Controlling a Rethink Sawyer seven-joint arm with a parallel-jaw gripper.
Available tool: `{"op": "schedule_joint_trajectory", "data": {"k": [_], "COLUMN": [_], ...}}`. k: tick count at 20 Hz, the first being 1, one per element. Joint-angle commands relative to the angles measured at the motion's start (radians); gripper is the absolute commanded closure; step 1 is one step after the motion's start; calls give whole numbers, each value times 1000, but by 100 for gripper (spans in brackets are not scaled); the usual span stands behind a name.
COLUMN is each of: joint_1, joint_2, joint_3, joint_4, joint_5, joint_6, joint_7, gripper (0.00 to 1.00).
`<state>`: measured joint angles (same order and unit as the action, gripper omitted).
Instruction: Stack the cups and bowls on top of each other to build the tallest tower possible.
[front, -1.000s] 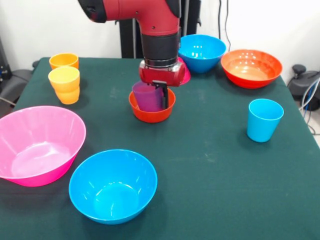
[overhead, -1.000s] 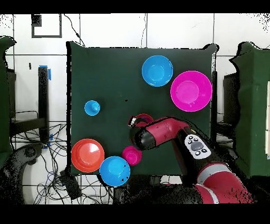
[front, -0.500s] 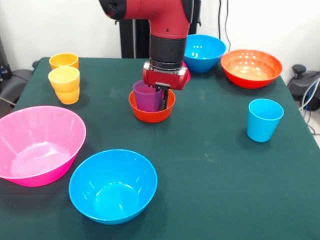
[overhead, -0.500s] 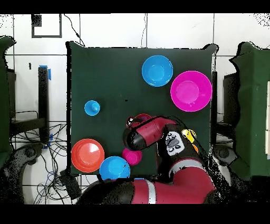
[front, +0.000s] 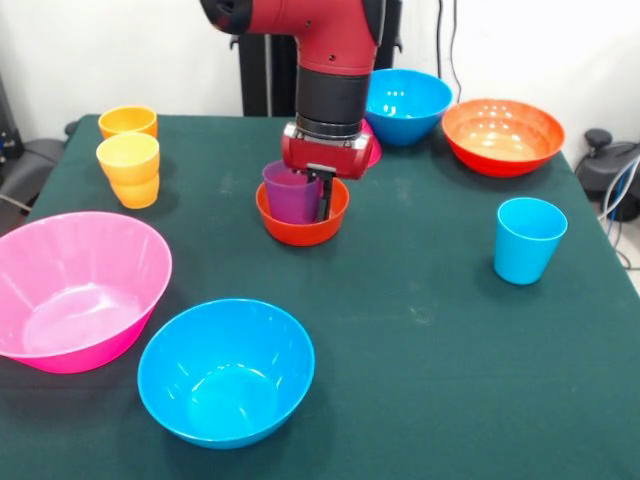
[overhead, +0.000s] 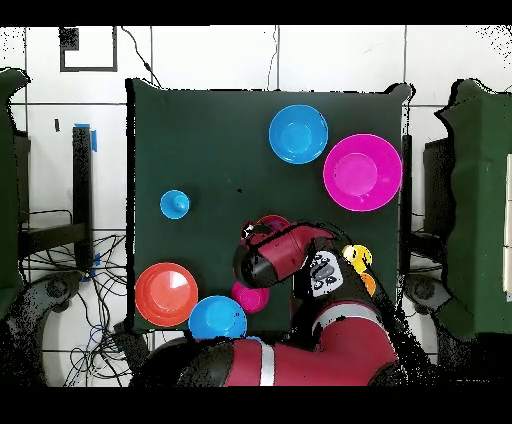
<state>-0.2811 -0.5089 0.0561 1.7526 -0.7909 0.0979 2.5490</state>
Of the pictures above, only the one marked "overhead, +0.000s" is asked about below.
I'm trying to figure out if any small red plastic bowl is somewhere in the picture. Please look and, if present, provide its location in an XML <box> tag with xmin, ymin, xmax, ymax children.
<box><xmin>256</xmin><ymin>214</ymin><xmax>292</xmax><ymax>232</ymax></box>

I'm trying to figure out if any small magenta plastic bowl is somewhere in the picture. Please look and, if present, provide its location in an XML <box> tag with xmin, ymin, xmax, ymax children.
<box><xmin>230</xmin><ymin>280</ymin><xmax>271</xmax><ymax>315</ymax></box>

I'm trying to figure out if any blue plastic bowl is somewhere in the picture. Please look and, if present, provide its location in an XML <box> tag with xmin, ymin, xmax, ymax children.
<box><xmin>268</xmin><ymin>104</ymin><xmax>330</xmax><ymax>166</ymax></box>
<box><xmin>187</xmin><ymin>294</ymin><xmax>249</xmax><ymax>341</ymax></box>

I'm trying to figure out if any large orange-red plastic bowl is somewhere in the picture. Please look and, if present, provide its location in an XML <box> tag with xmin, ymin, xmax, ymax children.
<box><xmin>134</xmin><ymin>261</ymin><xmax>200</xmax><ymax>328</ymax></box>

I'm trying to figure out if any orange plastic cup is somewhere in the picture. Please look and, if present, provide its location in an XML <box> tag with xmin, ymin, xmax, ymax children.
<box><xmin>359</xmin><ymin>272</ymin><xmax>378</xmax><ymax>298</ymax></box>

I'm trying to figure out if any dark green table cloth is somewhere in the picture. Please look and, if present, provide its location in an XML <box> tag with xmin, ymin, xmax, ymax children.
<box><xmin>125</xmin><ymin>77</ymin><xmax>415</xmax><ymax>335</ymax></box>

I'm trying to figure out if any blue plastic cup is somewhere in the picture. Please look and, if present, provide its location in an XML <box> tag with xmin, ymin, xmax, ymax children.
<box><xmin>158</xmin><ymin>188</ymin><xmax>192</xmax><ymax>221</ymax></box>

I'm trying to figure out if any yellow plastic cup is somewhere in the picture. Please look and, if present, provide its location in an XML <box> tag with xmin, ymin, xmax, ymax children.
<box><xmin>341</xmin><ymin>244</ymin><xmax>374</xmax><ymax>274</ymax></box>

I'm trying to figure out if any large pink plastic bowl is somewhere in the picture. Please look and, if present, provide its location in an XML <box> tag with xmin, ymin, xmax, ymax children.
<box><xmin>322</xmin><ymin>132</ymin><xmax>404</xmax><ymax>213</ymax></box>

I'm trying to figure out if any blue tape strip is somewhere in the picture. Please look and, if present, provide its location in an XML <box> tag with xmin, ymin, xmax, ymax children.
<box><xmin>73</xmin><ymin>122</ymin><xmax>98</xmax><ymax>154</ymax></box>

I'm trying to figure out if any black power adapter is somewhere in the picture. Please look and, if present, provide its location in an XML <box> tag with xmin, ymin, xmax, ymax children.
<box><xmin>112</xmin><ymin>321</ymin><xmax>151</xmax><ymax>367</ymax></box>

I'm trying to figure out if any grey stand base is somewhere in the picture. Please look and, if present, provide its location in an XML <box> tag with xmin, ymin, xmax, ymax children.
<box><xmin>3</xmin><ymin>269</ymin><xmax>86</xmax><ymax>387</ymax></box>
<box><xmin>403</xmin><ymin>273</ymin><xmax>453</xmax><ymax>317</ymax></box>

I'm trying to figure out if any green-clothed side table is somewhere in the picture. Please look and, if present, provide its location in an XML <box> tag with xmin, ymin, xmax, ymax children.
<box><xmin>0</xmin><ymin>67</ymin><xmax>33</xmax><ymax>319</ymax></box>
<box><xmin>434</xmin><ymin>78</ymin><xmax>512</xmax><ymax>341</ymax></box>

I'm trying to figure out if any tangle of black cables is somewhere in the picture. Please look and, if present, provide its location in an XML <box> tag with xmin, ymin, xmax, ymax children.
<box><xmin>19</xmin><ymin>207</ymin><xmax>157</xmax><ymax>388</ymax></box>

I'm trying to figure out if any black floor cable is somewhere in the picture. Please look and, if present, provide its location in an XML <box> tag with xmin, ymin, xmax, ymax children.
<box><xmin>120</xmin><ymin>25</ymin><xmax>164</xmax><ymax>90</ymax></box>

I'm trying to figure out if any black square floor frame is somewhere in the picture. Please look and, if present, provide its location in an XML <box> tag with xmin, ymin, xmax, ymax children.
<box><xmin>58</xmin><ymin>25</ymin><xmax>120</xmax><ymax>74</ymax></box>

